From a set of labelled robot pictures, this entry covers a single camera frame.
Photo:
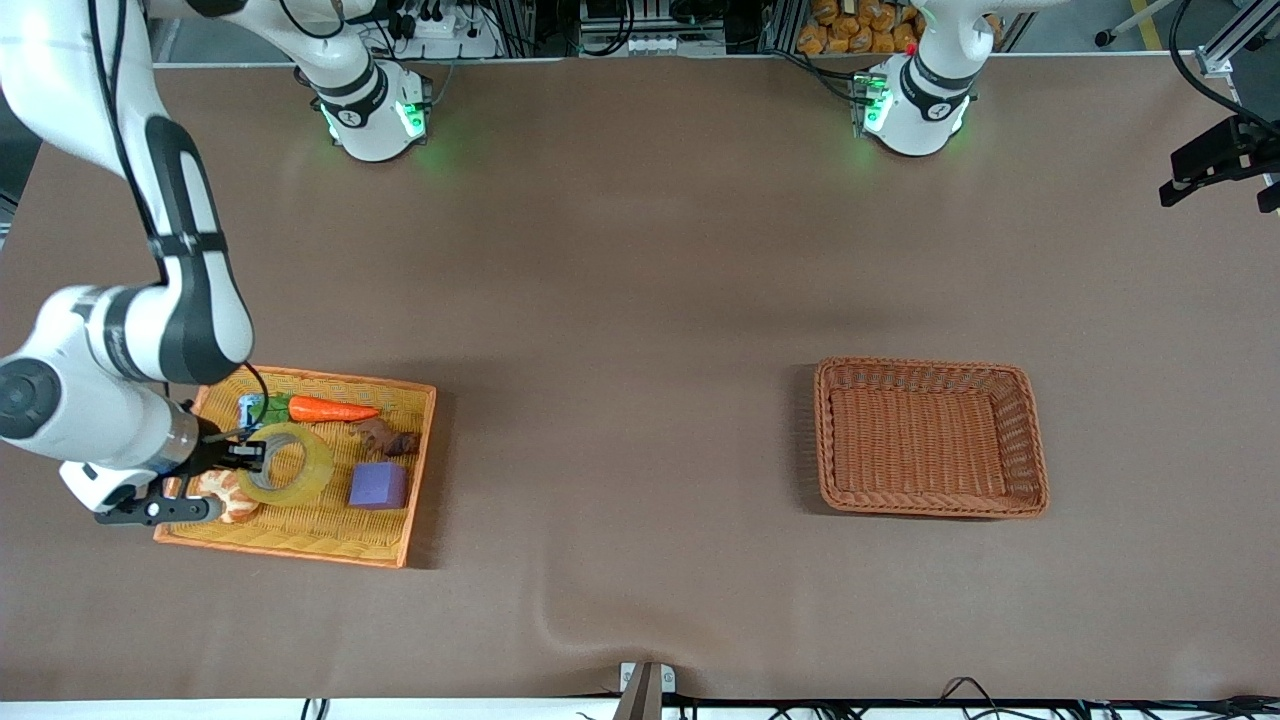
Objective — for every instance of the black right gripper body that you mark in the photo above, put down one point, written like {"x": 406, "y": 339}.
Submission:
{"x": 213, "y": 449}

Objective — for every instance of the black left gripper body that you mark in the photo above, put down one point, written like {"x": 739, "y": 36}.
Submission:
{"x": 1216, "y": 152}

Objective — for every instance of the yellowish clear packing tape roll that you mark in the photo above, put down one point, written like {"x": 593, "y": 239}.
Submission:
{"x": 318, "y": 470}

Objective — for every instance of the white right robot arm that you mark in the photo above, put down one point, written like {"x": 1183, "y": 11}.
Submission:
{"x": 190, "y": 300}

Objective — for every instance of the toy croissant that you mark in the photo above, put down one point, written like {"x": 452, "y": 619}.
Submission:
{"x": 235, "y": 495}

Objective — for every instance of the orange toy carrot green leaves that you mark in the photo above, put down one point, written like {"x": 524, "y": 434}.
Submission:
{"x": 330, "y": 409}

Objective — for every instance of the yellow wicker basket orange rim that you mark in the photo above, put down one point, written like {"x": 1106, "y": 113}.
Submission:
{"x": 330, "y": 535}

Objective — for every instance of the brown toy animal figure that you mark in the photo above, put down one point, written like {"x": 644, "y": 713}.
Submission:
{"x": 378, "y": 435}

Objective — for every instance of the purple foam block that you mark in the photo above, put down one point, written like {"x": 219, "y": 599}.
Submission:
{"x": 378, "y": 487}

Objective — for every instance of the stand leg with caster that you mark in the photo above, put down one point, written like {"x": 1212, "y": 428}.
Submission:
{"x": 1130, "y": 25}

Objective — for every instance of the pile of orange toy breads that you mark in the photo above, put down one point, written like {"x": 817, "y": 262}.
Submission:
{"x": 850, "y": 30}

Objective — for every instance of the brown wicker basket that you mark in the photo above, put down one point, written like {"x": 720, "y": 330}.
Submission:
{"x": 930, "y": 440}

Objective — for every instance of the white power strip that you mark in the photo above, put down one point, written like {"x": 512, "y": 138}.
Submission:
{"x": 635, "y": 44}
{"x": 450, "y": 30}

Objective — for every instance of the aluminium frame profile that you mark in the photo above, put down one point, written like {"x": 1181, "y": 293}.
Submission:
{"x": 1235, "y": 35}

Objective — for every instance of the metal clamp bracket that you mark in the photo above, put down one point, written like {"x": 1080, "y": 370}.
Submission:
{"x": 645, "y": 690}

